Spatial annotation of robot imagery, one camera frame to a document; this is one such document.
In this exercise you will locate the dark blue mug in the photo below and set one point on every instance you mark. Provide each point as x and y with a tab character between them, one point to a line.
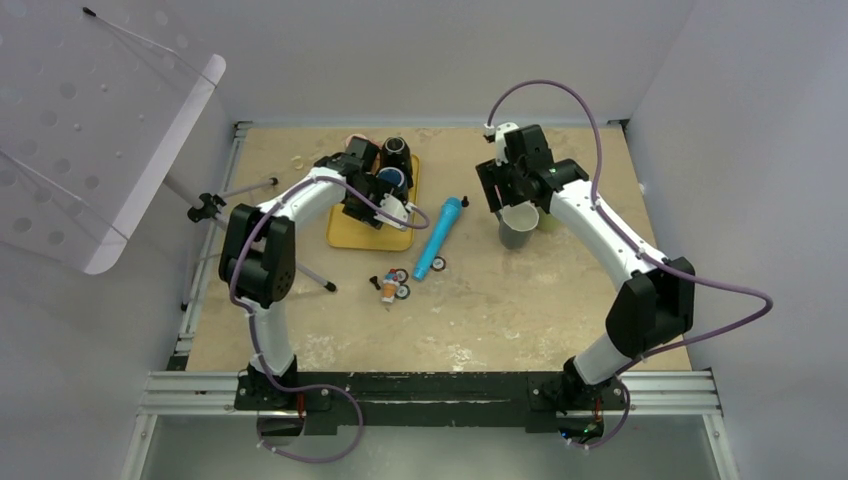
397	178

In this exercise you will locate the poker chip 50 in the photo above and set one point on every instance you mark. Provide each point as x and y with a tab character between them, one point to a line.
402	292

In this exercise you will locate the tripod stand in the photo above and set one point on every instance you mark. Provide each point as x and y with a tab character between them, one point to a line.
205	207

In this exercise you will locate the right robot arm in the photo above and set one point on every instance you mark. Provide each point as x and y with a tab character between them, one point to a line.
652	306

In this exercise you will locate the grey mug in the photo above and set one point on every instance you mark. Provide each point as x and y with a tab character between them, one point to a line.
516	225

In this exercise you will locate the poker chip 100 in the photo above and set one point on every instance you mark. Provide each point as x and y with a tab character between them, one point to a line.
401	275

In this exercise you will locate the blue toy microphone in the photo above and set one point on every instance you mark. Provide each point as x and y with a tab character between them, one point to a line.
449	214

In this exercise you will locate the light green mug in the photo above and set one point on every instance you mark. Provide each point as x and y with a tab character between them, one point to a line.
547	222

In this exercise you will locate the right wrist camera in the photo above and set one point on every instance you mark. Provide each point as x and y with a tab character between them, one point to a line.
497	136

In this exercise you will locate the poker chip by microphone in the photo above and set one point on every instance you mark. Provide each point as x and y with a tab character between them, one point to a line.
438	264

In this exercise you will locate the black mug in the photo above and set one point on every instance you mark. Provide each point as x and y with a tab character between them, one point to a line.
396	153

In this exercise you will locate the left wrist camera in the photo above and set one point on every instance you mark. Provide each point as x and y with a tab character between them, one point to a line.
392	212

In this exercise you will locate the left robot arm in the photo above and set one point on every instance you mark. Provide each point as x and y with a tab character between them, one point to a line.
370	183

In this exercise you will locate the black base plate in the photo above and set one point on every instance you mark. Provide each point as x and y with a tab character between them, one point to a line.
537	402

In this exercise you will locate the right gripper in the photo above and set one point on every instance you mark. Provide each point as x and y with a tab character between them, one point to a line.
492	175

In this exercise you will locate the pink mug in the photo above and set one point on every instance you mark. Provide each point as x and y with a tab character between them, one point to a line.
353	138

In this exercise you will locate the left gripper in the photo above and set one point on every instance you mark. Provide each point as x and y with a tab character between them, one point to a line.
364	215

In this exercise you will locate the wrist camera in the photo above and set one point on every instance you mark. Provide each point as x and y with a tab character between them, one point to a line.
497	136
392	212

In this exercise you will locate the ice cream cone toy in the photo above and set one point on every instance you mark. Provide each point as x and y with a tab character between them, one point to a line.
390	285

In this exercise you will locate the white perforated panel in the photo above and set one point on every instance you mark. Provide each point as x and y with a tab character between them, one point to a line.
97	100

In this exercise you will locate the yellow tray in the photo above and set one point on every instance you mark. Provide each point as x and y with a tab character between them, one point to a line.
347	233

